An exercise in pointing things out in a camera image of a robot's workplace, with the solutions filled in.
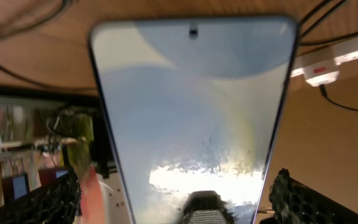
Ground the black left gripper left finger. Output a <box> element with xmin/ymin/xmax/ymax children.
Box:
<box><xmin>0</xmin><ymin>170</ymin><xmax>81</xmax><ymax>224</ymax></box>

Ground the white charger plug adapter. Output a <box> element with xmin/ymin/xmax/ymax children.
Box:
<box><xmin>301</xmin><ymin>47</ymin><xmax>339</xmax><ymax>87</ymax></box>

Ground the blue smartphone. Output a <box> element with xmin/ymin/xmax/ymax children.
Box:
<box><xmin>88</xmin><ymin>15</ymin><xmax>299</xmax><ymax>223</ymax></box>

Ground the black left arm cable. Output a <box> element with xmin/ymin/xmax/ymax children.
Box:
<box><xmin>0</xmin><ymin>0</ymin><xmax>98</xmax><ymax>93</ymax></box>

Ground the black charging cable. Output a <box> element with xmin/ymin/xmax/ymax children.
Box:
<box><xmin>296</xmin><ymin>0</ymin><xmax>358</xmax><ymax>114</ymax></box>

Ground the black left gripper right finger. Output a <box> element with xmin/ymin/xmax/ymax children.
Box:
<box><xmin>268</xmin><ymin>169</ymin><xmax>358</xmax><ymax>224</ymax></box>

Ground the white power strip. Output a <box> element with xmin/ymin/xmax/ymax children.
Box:
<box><xmin>291</xmin><ymin>37</ymin><xmax>358</xmax><ymax>77</ymax></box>

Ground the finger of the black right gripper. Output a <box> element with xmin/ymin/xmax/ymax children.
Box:
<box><xmin>178</xmin><ymin>190</ymin><xmax>237</xmax><ymax>224</ymax></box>

